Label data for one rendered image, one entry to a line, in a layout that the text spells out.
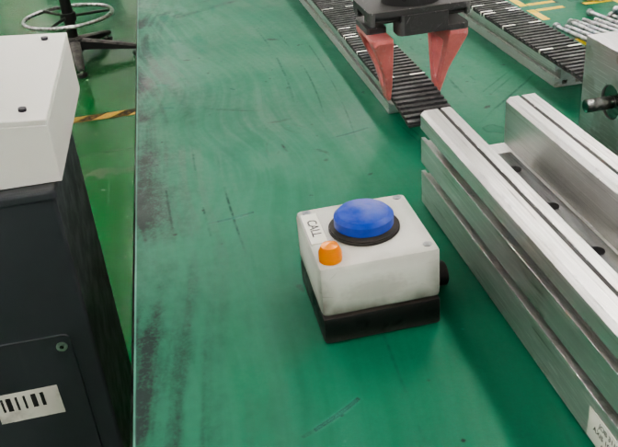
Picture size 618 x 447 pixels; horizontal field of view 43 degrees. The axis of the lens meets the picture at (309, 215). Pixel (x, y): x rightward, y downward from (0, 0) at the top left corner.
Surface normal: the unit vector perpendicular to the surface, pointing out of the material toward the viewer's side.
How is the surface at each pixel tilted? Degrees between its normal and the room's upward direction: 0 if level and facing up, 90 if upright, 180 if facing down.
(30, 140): 90
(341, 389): 0
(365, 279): 90
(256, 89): 0
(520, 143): 90
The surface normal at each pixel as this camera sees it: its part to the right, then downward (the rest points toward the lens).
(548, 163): -0.98, 0.17
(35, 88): 0.00, -0.86
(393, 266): 0.20, 0.47
